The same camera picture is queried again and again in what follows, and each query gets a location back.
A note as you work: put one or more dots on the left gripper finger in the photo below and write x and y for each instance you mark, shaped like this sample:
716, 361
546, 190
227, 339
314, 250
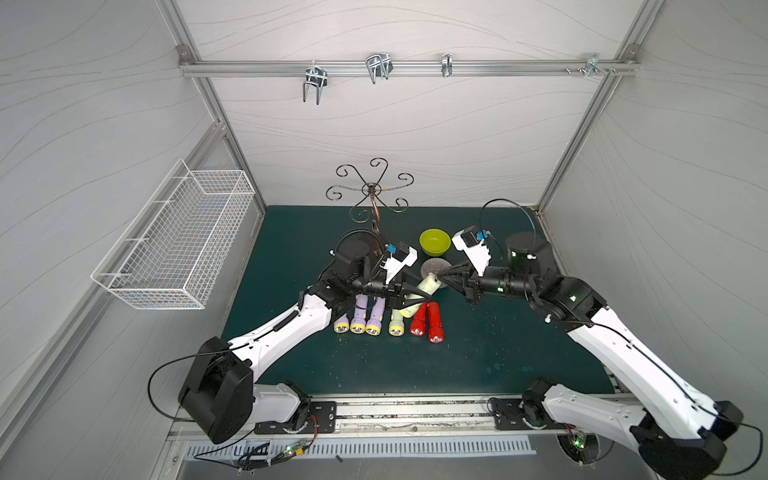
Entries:
409, 300
417, 279

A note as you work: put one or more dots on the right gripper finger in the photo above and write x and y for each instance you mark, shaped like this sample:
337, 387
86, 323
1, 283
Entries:
459, 284
455, 270

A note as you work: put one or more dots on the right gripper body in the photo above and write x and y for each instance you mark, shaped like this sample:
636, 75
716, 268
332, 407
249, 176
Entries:
469, 287

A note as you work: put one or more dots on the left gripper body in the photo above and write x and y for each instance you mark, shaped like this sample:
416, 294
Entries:
393, 288

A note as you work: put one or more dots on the pale green flashlight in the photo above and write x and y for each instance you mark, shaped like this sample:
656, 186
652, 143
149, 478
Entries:
408, 313
396, 326

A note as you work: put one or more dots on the red flashlight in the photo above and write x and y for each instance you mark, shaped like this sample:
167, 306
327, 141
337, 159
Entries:
418, 322
435, 326

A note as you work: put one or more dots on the purple flashlight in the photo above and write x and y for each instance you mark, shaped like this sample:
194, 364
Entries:
342, 324
358, 323
374, 323

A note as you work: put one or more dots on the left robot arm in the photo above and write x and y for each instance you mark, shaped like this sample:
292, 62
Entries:
222, 391

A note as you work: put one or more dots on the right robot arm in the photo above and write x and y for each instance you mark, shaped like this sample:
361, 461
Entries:
677, 430

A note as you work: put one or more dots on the pink patterned bowl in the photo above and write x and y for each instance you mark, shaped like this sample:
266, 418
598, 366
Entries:
434, 266

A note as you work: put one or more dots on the lime green bowl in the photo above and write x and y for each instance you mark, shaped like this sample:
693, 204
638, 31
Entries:
435, 242

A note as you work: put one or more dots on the metal double hook left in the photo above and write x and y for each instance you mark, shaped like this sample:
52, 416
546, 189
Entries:
316, 79

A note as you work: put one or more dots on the metal double hook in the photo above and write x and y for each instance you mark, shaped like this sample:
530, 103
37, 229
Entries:
316, 79
379, 66

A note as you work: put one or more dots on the metal double hook middle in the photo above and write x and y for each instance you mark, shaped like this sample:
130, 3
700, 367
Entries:
379, 66

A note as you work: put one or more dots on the small metal hook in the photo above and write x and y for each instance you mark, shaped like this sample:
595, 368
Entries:
446, 65

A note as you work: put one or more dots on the metal hook right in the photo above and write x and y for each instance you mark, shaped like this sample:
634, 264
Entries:
591, 67

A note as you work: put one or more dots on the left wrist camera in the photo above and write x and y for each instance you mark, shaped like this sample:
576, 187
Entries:
396, 258

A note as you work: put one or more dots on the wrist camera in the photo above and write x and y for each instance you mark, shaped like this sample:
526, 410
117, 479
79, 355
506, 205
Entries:
396, 258
473, 243

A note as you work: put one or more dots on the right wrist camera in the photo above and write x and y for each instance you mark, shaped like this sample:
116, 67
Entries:
473, 243

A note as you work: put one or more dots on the copper wire jewelry stand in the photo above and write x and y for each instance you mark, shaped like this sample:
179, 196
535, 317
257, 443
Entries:
368, 209

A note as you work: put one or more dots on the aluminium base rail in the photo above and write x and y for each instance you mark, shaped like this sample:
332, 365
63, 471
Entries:
413, 415

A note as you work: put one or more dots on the white wire basket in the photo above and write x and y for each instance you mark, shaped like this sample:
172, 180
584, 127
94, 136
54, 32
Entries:
171, 253

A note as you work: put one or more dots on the aluminium top rail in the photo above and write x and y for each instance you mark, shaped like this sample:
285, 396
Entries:
401, 68

